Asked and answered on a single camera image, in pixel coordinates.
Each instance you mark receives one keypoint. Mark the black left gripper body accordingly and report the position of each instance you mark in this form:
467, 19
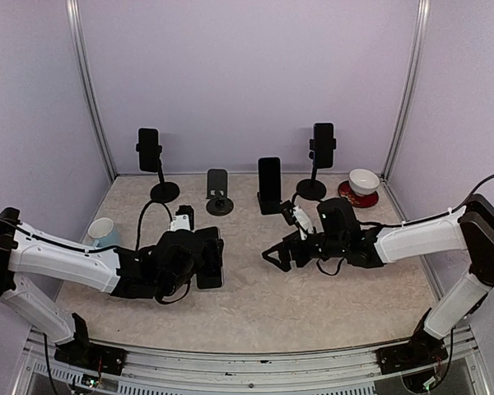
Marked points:
198, 267

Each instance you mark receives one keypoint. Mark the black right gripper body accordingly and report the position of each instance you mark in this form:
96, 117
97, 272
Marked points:
304, 257

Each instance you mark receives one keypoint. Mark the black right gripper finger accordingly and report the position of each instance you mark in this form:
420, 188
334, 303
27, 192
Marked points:
280, 258
287, 243

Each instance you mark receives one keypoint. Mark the black smartphone silver edge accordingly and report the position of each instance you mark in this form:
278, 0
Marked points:
209, 275

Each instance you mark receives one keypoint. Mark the black folding phone stand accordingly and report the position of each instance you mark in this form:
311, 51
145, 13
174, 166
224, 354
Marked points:
269, 207

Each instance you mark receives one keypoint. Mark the black round-base pole stand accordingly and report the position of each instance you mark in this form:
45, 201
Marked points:
311, 189

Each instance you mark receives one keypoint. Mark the brown-base plate phone stand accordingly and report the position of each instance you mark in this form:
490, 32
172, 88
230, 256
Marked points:
218, 203

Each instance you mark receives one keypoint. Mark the black smartphone blue edge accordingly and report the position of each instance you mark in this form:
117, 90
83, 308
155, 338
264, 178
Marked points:
270, 185

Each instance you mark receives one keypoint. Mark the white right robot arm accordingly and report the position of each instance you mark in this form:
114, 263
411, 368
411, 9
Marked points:
469, 227

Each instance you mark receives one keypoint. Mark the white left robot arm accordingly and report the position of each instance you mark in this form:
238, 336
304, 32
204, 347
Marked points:
181, 256

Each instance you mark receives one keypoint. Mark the red round saucer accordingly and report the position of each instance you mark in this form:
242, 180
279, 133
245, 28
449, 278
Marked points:
345, 191

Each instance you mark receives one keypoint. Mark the white ceramic bowl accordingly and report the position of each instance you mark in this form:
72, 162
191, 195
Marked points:
363, 182

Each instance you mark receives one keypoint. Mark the light blue mug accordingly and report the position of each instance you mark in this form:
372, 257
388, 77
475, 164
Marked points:
103, 233

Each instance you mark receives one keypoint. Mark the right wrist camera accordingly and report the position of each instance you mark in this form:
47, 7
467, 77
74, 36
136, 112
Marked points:
295, 215

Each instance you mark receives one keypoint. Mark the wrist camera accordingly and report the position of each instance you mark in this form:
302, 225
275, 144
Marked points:
295, 215
183, 219

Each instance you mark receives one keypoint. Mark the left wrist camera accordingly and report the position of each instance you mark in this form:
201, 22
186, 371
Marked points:
183, 219

